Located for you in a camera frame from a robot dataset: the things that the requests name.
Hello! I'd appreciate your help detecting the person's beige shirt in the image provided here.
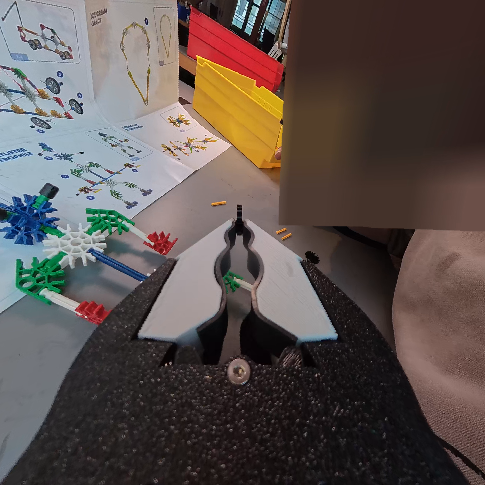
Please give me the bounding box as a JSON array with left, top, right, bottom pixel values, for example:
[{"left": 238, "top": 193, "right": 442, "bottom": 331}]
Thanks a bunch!
[{"left": 392, "top": 227, "right": 485, "bottom": 485}]

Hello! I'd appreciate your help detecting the red plastic bin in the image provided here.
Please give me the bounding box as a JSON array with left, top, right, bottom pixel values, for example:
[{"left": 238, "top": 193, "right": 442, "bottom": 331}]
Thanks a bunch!
[{"left": 187, "top": 6, "right": 285, "bottom": 93}]

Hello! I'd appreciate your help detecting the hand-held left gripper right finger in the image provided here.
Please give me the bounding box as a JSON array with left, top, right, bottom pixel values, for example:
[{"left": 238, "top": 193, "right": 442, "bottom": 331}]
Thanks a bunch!
[{"left": 240, "top": 218, "right": 338, "bottom": 353}]

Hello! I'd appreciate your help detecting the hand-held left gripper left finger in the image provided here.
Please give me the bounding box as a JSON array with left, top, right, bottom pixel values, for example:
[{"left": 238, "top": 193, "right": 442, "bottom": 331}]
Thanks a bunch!
[{"left": 137, "top": 218, "right": 239, "bottom": 357}]

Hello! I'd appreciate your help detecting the grey desk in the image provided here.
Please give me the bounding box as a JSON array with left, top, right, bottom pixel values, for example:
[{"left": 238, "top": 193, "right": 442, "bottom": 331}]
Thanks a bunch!
[{"left": 0, "top": 80, "right": 398, "bottom": 474}]

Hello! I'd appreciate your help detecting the yellow plastic bin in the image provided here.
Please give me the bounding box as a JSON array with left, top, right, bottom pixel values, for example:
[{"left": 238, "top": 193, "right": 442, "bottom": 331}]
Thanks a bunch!
[{"left": 192, "top": 56, "right": 285, "bottom": 169}]

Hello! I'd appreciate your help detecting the colourful toy rod model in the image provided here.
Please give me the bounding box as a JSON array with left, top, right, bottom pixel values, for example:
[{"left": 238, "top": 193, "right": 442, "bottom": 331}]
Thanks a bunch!
[{"left": 0, "top": 183, "right": 252, "bottom": 326}]

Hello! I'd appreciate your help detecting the printed instruction sheet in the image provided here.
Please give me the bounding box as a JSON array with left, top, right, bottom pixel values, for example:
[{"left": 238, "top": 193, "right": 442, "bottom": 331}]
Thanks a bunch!
[{"left": 0, "top": 0, "right": 232, "bottom": 315}]

